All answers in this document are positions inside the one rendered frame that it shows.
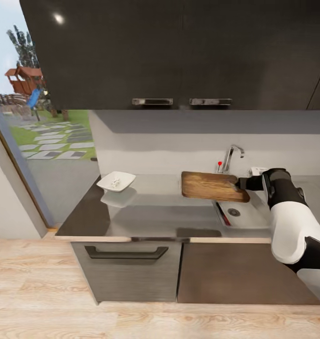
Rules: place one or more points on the drop in sink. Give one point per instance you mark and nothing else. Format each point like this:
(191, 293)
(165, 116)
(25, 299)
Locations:
(256, 213)

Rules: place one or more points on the cutting board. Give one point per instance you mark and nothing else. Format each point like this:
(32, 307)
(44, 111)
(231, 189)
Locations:
(212, 186)

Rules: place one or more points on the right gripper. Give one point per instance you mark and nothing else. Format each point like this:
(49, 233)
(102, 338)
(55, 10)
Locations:
(247, 183)

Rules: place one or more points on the parer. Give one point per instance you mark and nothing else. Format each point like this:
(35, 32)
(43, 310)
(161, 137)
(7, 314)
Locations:
(222, 214)

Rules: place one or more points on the dishwasher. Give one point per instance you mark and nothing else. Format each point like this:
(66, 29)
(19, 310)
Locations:
(130, 271)

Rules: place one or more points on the fixed window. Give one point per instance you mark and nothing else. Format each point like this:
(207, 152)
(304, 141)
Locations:
(52, 151)

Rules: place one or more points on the bowl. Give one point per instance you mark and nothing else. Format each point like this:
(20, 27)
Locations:
(124, 181)

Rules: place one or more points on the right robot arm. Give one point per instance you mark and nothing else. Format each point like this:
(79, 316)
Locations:
(295, 234)

